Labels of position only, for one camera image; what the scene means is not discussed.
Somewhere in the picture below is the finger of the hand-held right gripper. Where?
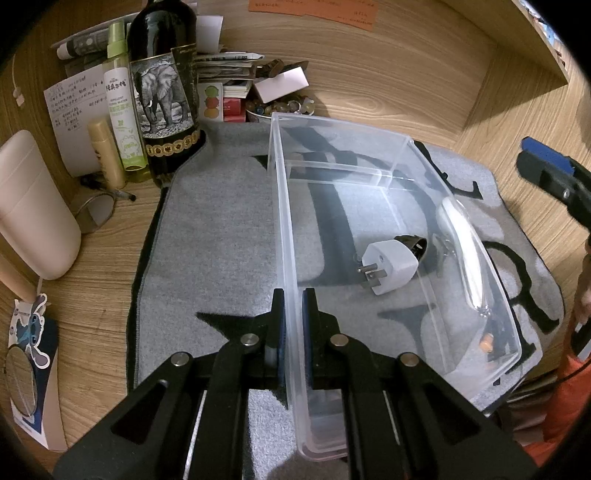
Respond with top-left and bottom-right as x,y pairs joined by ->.
516,137 -> 591,232

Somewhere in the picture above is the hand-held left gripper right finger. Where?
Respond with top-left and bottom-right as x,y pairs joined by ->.
300,287 -> 541,480

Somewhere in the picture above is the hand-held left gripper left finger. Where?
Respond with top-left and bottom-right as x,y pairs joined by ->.
53,288 -> 289,480

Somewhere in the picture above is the clear plastic storage bin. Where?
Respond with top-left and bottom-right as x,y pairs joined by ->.
268,112 -> 523,462

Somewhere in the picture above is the person's right hand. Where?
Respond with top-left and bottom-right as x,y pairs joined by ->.
575,235 -> 591,325

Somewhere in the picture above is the orange clothing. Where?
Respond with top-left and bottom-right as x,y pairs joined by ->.
542,351 -> 591,467

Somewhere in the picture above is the white charger plug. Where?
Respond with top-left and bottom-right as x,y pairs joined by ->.
358,240 -> 421,297

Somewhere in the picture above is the wooden shelf board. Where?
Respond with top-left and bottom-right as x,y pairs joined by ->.
501,0 -> 573,86

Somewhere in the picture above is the grey mat with black letters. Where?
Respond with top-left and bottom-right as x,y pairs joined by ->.
134,121 -> 566,480

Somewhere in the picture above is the round metal-rimmed glass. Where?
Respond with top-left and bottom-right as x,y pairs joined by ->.
74,194 -> 116,234

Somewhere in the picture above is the white bowl of beads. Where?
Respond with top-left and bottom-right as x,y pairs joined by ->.
245,95 -> 317,125

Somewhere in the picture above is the black pen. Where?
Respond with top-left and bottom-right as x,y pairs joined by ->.
81,175 -> 137,202

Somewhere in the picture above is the small red box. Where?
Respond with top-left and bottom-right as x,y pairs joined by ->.
223,96 -> 245,123

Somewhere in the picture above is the white and blue card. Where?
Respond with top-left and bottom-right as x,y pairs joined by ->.
9,318 -> 70,453

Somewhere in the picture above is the card with coloured circles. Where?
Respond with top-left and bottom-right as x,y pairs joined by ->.
198,82 -> 225,121

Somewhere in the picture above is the orange sticky note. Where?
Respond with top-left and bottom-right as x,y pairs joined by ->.
305,0 -> 379,32

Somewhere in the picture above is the blue cartoon sticker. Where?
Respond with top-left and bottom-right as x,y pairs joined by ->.
7,293 -> 49,370

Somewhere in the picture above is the beige tube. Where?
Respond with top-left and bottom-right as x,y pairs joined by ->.
88,117 -> 127,190

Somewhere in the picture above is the small round mirror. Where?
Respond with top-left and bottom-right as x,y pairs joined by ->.
4,348 -> 40,414

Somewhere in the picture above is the green spray bottle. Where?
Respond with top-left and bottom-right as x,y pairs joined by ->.
102,21 -> 153,183

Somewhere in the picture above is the stack of books and papers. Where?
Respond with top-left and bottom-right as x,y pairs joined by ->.
196,51 -> 266,123

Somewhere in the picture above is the handwritten white paper note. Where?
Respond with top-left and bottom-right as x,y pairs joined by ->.
44,62 -> 112,177

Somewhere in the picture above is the curled white paper sheet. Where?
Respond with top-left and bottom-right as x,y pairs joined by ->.
196,15 -> 222,54

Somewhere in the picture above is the wine bottle with elephant label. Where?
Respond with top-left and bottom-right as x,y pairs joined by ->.
127,0 -> 206,188

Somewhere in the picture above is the rolled white paper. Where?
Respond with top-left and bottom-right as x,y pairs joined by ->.
51,28 -> 112,61

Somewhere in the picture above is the beige mug with handle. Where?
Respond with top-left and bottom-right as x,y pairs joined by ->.
0,130 -> 83,301

